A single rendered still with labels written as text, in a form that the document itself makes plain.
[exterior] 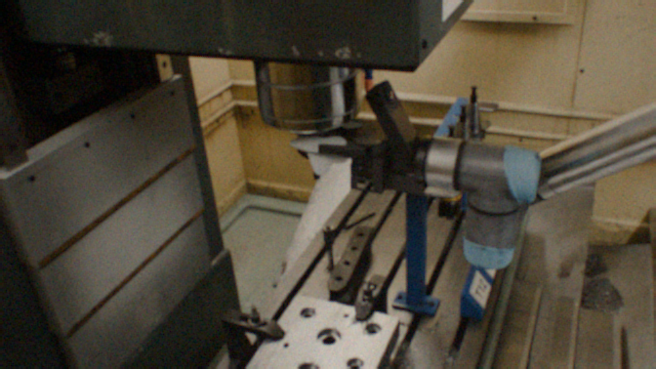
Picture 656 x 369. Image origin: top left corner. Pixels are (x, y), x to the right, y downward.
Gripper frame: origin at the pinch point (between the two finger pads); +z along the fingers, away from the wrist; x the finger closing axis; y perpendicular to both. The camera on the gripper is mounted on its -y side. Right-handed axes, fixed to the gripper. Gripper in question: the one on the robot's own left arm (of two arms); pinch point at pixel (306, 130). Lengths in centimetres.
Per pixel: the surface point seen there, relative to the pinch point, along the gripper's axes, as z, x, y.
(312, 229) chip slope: 36, 70, 73
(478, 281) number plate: -24, 32, 49
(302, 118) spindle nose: -3.3, -7.6, -5.7
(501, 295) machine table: -29, 38, 56
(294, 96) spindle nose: -2.5, -7.8, -9.1
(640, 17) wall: -50, 101, 5
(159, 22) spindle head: 14.7, -12.5, -19.5
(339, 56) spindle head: -11.4, -12.5, -17.1
